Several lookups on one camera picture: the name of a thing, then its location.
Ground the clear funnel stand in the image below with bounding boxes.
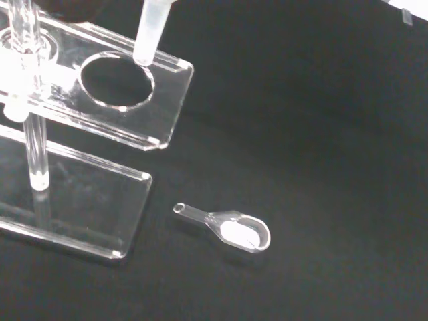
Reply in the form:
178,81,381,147
0,0,195,260

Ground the black cloth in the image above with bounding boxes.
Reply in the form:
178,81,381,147
0,0,428,321

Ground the glass weighing funnel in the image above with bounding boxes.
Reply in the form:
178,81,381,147
173,202,271,254

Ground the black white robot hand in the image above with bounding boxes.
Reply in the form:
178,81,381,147
35,0,145,25

